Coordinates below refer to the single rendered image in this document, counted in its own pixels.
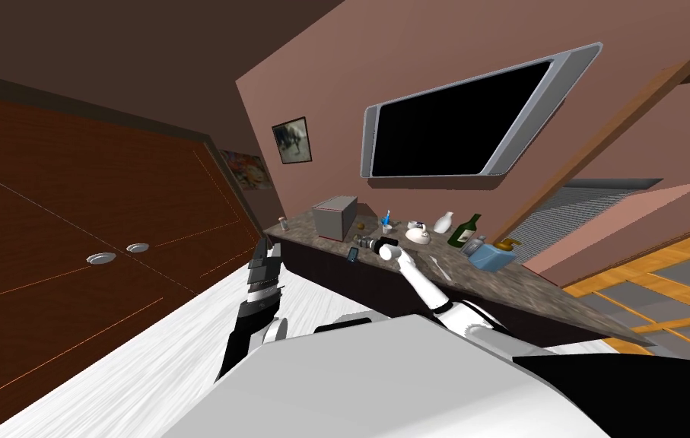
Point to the blue phone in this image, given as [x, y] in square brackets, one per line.
[352, 254]

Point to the cup with blue toothbrush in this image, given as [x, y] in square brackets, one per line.
[386, 227]

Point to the brown cupboard door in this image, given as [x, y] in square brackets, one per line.
[107, 176]
[22, 328]

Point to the green bottle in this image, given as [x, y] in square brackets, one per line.
[463, 233]

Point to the clear glass jar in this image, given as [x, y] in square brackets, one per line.
[473, 246]

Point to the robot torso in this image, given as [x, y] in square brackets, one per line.
[381, 383]

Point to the dark cabinet with stone top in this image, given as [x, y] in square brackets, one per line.
[533, 298]

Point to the white knife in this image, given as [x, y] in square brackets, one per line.
[440, 267]

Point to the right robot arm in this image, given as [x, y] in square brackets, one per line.
[478, 322]

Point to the white teapot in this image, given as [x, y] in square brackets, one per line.
[417, 235]

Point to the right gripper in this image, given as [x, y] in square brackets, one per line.
[381, 243]

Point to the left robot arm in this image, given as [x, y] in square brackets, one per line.
[247, 334]

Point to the grey framed television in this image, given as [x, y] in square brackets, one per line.
[460, 121]

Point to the round silver knob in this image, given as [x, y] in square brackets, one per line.
[138, 247]
[101, 258]

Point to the colourful wall picture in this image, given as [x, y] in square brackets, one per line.
[248, 170]

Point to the grey window blind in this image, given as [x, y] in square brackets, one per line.
[570, 210]

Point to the small grey shaker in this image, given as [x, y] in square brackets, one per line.
[284, 223]

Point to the white vase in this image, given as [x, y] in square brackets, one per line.
[443, 224]

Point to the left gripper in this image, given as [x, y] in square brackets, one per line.
[264, 275]

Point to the blue soap dispenser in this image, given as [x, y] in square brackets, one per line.
[490, 257]

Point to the grey box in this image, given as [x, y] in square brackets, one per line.
[335, 219]

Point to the dark framed grey picture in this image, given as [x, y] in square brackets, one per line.
[293, 141]

